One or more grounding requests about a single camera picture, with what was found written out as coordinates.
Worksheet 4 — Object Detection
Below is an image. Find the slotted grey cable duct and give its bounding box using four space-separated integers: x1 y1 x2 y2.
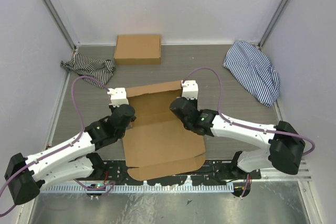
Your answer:
43 183 234 194

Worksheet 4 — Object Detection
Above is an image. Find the black white striped cloth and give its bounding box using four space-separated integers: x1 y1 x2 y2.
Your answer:
60 52 116 89

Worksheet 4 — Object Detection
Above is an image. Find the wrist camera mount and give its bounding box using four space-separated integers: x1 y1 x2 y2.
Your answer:
181 80 198 100
107 88 129 108

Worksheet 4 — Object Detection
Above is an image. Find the cardboard box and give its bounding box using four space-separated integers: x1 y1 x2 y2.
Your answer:
114 34 161 65
122 81 206 181

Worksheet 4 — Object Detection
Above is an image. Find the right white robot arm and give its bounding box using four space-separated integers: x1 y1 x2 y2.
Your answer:
170 97 306 179

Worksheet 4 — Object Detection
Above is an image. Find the folded closed cardboard box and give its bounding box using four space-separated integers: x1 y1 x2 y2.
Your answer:
114 34 161 65

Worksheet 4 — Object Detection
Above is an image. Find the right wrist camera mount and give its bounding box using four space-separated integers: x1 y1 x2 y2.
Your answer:
181 80 198 100

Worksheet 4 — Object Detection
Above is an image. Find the aluminium frame post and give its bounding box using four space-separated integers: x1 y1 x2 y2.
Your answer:
258 0 290 49
42 0 78 51

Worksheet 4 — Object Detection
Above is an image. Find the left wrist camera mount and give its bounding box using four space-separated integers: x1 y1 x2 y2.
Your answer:
107 88 129 108

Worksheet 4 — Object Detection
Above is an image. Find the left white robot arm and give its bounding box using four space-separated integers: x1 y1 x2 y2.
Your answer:
4 104 136 206

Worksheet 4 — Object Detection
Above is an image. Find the right aluminium frame post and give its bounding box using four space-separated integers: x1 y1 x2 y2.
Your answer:
258 0 290 49

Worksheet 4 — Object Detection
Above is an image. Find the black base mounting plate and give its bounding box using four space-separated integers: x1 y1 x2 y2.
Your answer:
89 158 263 186

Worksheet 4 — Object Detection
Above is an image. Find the left aluminium frame post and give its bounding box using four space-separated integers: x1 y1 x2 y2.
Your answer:
42 0 78 51

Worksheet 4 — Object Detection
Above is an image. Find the aluminium front rail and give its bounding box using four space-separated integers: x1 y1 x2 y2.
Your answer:
25 159 313 183

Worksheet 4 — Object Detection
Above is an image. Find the blue white striped cloth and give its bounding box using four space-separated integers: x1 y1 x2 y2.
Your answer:
223 40 280 108

